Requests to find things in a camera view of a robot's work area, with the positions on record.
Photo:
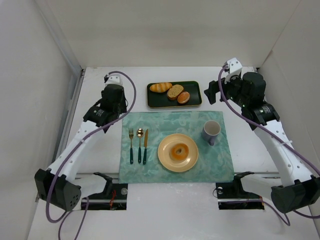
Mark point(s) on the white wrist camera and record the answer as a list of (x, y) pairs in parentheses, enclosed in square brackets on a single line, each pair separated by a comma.
[(113, 79), (233, 68)]

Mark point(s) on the gold spoon green handle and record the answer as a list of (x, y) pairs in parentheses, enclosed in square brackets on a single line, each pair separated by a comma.
[(139, 134)]

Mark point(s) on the dark green serving tray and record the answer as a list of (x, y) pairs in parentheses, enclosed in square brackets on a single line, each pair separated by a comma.
[(157, 100)]

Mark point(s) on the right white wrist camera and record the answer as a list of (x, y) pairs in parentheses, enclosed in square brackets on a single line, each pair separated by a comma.
[(233, 68)]

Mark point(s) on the brown bread slice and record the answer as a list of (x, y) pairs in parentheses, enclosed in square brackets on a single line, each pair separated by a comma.
[(174, 92)]

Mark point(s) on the striped long bread roll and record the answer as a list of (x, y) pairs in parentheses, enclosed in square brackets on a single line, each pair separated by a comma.
[(161, 87)]

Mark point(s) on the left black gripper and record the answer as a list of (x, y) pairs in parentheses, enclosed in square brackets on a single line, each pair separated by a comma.
[(110, 88)]

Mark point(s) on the gold knife green handle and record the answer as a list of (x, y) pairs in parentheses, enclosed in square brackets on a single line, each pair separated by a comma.
[(144, 161)]

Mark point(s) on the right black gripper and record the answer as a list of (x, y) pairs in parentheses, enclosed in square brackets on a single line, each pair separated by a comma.
[(212, 88)]

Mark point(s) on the cream filled sesame bun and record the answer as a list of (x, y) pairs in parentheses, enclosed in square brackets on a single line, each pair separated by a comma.
[(183, 97)]

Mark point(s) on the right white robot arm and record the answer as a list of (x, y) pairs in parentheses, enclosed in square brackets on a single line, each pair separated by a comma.
[(297, 187)]

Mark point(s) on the gold fork green handle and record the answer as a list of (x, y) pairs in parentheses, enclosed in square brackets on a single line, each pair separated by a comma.
[(131, 136)]

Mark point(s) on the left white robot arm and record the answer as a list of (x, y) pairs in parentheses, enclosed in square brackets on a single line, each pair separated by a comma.
[(58, 184)]

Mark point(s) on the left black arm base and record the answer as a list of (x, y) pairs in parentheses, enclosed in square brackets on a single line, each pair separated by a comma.
[(100, 192)]

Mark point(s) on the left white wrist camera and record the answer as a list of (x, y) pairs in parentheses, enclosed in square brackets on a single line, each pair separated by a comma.
[(113, 79)]

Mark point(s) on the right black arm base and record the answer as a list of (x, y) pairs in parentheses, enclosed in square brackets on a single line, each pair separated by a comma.
[(231, 195)]

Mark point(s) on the purple ceramic mug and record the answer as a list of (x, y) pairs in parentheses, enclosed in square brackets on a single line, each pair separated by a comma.
[(210, 132)]

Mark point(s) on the teal patterned placemat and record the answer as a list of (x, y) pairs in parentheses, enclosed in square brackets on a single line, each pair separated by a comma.
[(214, 163)]

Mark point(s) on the aluminium frame rail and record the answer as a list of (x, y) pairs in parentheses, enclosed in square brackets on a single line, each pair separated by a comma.
[(67, 119)]

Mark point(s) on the beige round plate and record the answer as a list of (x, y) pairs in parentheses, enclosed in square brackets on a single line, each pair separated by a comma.
[(178, 153)]

